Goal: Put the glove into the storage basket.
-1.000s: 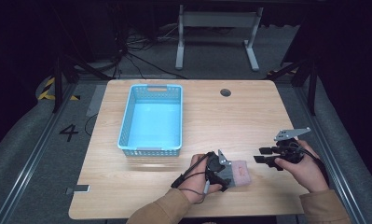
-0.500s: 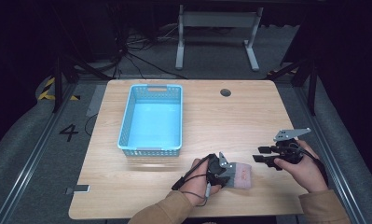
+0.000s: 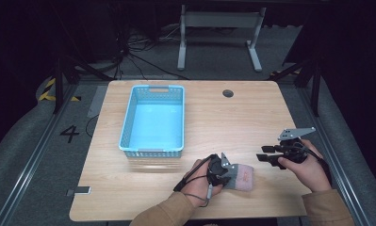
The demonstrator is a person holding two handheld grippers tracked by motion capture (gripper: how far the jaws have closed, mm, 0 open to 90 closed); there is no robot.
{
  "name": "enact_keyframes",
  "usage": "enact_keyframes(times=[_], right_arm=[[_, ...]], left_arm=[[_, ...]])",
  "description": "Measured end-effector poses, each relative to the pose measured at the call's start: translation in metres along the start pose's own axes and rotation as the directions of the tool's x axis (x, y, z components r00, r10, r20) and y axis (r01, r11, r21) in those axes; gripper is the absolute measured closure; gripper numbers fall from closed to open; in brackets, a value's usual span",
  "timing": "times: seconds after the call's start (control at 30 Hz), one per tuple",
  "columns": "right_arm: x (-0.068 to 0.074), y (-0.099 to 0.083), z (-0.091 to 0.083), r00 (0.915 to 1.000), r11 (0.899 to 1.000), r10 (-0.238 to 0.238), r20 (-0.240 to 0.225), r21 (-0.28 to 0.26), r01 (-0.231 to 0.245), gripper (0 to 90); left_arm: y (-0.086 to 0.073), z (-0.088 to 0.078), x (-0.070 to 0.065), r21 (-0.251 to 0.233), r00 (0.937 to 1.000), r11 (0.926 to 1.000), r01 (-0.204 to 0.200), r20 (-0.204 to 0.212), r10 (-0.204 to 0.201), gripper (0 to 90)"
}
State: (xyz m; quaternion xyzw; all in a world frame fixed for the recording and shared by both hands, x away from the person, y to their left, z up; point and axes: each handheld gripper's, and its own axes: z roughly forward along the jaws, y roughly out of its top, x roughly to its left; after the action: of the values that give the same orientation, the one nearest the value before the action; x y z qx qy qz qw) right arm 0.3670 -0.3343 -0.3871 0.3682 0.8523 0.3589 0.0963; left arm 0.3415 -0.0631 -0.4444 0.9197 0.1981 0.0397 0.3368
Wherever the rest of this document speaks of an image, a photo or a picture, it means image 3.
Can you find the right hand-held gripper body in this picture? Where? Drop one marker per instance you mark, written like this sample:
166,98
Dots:
294,147

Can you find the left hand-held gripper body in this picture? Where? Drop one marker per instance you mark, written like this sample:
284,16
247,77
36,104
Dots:
217,169

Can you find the light blue plastic basket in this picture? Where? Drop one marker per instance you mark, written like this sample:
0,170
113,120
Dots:
154,122

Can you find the person's left hand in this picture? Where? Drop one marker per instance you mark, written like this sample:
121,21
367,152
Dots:
199,185

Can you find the person's right hand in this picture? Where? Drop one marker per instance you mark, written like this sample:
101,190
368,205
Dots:
311,171

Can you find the black tripod stand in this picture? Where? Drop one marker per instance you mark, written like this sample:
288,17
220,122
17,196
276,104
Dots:
308,75
66,72

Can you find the yellow and black floor tape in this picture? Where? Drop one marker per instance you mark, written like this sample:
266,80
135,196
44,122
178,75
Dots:
49,91

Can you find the grey metal desk frame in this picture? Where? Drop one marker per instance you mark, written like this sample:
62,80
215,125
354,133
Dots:
220,22

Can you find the small grey metal bracket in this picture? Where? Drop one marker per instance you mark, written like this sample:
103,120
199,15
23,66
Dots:
80,190

